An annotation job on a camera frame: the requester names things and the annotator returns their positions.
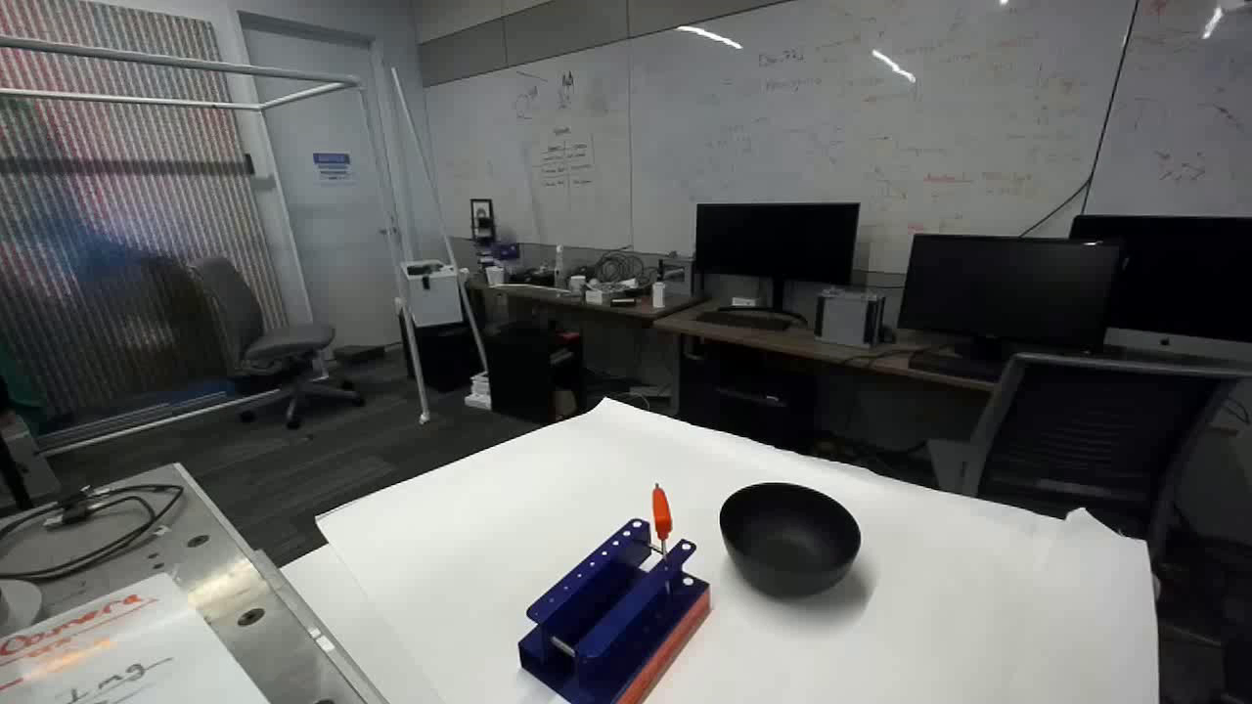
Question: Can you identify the orange-handled metal tool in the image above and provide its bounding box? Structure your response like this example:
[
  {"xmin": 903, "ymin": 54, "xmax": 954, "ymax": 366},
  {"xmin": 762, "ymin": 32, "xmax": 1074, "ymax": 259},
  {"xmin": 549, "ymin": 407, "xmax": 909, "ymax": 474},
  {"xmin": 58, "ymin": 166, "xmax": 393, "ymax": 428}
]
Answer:
[{"xmin": 647, "ymin": 480, "xmax": 679, "ymax": 557}]

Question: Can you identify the black bowl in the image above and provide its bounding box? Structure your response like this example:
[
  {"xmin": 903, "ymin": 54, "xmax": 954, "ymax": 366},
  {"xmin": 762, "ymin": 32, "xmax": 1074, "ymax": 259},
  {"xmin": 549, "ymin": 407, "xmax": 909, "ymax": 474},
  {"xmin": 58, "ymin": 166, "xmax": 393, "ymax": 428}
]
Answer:
[{"xmin": 716, "ymin": 480, "xmax": 866, "ymax": 603}]

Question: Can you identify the black under-desk cabinet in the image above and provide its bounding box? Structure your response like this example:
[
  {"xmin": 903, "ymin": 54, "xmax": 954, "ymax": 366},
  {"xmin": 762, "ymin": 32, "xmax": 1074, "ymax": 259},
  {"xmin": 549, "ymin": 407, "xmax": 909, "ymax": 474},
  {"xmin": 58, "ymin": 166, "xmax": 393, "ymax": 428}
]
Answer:
[{"xmin": 484, "ymin": 317, "xmax": 589, "ymax": 423}]

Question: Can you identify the black keyboard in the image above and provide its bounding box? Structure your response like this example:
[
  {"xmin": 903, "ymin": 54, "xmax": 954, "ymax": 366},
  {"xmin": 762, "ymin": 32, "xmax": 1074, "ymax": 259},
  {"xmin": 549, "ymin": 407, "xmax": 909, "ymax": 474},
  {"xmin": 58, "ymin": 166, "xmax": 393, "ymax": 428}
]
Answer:
[{"xmin": 697, "ymin": 306, "xmax": 806, "ymax": 333}]

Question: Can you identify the long wooden desk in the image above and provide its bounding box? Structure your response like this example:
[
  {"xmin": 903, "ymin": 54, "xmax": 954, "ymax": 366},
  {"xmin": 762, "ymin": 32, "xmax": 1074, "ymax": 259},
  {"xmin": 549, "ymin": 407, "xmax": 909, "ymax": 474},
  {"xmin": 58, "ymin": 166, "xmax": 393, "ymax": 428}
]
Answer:
[{"xmin": 465, "ymin": 273, "xmax": 1010, "ymax": 398}]

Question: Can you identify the black monitor by keyboard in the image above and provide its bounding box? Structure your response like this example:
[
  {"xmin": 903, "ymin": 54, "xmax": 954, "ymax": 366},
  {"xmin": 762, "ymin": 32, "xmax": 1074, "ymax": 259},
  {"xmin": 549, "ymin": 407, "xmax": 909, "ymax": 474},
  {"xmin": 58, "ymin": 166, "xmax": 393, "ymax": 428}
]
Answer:
[{"xmin": 693, "ymin": 201, "xmax": 866, "ymax": 317}]

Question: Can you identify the white paper table cover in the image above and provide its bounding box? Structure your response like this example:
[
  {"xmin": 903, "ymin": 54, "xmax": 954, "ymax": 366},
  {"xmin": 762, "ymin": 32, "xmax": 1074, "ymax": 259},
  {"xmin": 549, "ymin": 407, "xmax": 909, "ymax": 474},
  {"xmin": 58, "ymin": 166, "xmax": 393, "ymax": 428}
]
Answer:
[{"xmin": 277, "ymin": 394, "xmax": 1166, "ymax": 704}]

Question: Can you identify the white box printer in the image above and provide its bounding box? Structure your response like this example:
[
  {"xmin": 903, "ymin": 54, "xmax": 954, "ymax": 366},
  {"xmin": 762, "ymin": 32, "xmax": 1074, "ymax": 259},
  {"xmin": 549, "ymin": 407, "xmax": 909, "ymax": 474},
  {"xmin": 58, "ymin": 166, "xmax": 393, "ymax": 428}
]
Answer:
[{"xmin": 396, "ymin": 259, "xmax": 469, "ymax": 333}]

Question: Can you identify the silver computer box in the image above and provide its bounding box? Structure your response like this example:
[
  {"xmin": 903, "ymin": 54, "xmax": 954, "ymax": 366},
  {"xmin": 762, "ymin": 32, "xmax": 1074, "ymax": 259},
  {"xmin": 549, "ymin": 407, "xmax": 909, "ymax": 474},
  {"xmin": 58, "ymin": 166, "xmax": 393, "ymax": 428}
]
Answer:
[{"xmin": 814, "ymin": 287, "xmax": 891, "ymax": 351}]

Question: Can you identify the blue rack with orange base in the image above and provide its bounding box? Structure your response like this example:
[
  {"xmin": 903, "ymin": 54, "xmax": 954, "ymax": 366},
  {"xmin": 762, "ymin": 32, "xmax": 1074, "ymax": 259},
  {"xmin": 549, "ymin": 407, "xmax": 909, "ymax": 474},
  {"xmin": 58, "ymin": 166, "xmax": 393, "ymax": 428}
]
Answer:
[{"xmin": 518, "ymin": 516, "xmax": 716, "ymax": 704}]

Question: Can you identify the white door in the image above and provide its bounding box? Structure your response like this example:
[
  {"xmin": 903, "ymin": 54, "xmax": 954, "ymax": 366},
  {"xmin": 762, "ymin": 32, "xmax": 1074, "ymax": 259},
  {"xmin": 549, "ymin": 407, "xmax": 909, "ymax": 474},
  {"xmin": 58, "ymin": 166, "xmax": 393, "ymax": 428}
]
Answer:
[{"xmin": 240, "ymin": 12, "xmax": 407, "ymax": 355}]

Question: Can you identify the black monitor on stand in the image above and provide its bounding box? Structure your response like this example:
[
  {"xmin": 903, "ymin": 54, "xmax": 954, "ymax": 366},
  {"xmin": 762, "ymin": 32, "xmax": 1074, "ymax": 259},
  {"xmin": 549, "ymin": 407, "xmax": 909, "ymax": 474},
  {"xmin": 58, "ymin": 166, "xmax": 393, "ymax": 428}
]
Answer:
[{"xmin": 898, "ymin": 233, "xmax": 1123, "ymax": 368}]

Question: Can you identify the grey office chair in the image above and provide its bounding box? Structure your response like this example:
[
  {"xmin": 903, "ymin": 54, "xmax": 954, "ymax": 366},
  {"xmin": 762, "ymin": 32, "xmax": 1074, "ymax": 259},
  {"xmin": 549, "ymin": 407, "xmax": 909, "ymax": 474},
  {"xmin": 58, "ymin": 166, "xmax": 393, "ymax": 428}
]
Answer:
[{"xmin": 180, "ymin": 254, "xmax": 368, "ymax": 430}]

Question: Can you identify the aluminium base table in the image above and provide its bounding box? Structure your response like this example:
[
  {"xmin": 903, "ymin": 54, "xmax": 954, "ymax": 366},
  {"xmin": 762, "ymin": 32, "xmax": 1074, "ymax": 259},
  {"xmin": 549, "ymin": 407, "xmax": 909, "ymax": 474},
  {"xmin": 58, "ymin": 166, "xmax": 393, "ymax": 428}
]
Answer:
[{"xmin": 0, "ymin": 462, "xmax": 389, "ymax": 704}]

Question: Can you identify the grey mesh chair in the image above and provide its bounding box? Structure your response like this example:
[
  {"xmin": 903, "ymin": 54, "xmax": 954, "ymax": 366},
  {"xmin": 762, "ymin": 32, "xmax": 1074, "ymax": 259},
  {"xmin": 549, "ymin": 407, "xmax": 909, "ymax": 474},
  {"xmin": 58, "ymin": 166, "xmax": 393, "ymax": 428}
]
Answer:
[{"xmin": 959, "ymin": 350, "xmax": 1252, "ymax": 542}]

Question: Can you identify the translucent partition panel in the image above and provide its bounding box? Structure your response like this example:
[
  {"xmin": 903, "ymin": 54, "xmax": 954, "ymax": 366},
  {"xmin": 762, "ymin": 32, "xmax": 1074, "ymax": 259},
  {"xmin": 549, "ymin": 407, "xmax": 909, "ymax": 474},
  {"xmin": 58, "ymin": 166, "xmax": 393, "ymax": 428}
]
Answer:
[{"xmin": 0, "ymin": 0, "xmax": 296, "ymax": 423}]

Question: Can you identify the black monitor with white chin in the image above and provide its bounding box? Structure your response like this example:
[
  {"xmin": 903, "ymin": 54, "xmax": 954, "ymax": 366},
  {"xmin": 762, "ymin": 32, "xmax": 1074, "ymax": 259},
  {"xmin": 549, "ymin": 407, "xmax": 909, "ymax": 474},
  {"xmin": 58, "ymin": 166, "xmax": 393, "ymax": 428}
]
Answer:
[{"xmin": 1069, "ymin": 213, "xmax": 1252, "ymax": 368}]

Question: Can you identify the paper sheet with orange print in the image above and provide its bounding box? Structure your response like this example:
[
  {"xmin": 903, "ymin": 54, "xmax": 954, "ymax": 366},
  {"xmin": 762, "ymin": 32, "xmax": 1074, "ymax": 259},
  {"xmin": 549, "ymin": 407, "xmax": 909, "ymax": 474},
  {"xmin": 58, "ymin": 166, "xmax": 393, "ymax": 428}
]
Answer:
[{"xmin": 0, "ymin": 572, "xmax": 270, "ymax": 704}]

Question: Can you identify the small black wall device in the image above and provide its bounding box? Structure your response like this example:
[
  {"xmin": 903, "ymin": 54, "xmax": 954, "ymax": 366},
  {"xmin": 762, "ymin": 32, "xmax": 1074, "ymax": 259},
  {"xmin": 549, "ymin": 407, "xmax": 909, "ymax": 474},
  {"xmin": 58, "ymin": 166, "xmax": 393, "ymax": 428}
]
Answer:
[{"xmin": 465, "ymin": 195, "xmax": 501, "ymax": 251}]

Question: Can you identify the wall whiteboard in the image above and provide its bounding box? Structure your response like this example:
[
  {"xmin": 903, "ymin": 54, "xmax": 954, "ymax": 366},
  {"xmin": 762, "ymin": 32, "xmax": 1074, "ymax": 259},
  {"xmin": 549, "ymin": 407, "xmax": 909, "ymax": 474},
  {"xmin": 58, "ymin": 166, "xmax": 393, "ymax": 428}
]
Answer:
[{"xmin": 419, "ymin": 0, "xmax": 1252, "ymax": 277}]

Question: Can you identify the black hanging cable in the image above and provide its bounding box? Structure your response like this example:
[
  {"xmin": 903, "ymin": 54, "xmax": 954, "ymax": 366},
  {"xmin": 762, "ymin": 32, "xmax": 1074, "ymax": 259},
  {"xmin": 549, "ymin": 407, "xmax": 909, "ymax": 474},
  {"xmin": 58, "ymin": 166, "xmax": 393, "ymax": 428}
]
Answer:
[{"xmin": 1016, "ymin": 0, "xmax": 1142, "ymax": 243}]

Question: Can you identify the white pipe frame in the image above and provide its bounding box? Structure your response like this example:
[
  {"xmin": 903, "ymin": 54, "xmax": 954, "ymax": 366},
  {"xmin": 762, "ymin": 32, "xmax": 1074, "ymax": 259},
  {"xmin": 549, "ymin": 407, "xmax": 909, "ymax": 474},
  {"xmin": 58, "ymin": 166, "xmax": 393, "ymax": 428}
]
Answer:
[{"xmin": 0, "ymin": 37, "xmax": 441, "ymax": 454}]

